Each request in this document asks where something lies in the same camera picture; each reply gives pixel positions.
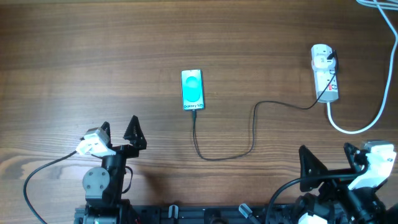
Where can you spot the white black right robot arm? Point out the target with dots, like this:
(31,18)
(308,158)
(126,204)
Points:
(363,204)

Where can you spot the white power strip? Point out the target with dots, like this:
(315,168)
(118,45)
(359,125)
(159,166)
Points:
(325,66)

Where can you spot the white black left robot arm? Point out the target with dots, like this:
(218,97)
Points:
(103,185)

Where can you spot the blue screen smartphone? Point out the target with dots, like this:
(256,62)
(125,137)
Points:
(192,90)

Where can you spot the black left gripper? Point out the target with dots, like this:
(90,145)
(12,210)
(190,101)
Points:
(130,151)

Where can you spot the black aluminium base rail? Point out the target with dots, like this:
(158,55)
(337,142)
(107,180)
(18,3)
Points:
(280,213)

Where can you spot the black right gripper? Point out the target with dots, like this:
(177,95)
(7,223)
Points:
(337,178)

